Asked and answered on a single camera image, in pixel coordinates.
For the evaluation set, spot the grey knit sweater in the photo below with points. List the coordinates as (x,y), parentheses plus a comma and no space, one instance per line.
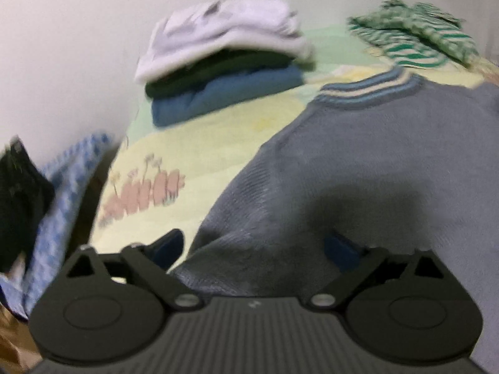
(370,163)

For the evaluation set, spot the green striped garment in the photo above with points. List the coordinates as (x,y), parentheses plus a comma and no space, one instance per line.
(417,35)

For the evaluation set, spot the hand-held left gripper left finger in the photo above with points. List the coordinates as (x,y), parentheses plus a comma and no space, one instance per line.
(168,247)

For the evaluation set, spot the dark folded garment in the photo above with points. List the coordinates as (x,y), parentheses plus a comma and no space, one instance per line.
(218,72)

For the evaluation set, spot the white folded garment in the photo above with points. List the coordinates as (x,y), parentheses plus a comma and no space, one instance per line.
(218,35)

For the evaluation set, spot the blue checked cloth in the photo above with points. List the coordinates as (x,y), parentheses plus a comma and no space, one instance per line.
(62,210)

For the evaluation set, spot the black cloth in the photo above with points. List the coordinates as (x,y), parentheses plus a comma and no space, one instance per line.
(19,206)

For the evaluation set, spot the yellow printed bed sheet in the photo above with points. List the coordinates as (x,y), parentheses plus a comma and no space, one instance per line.
(195,156)

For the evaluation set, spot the blue folded garment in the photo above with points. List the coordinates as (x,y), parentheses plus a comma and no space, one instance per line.
(226,93)

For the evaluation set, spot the brown cardboard box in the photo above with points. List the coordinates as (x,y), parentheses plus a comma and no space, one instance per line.
(11,335)

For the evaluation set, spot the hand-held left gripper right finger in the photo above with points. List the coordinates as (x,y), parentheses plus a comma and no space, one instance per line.
(340,251)

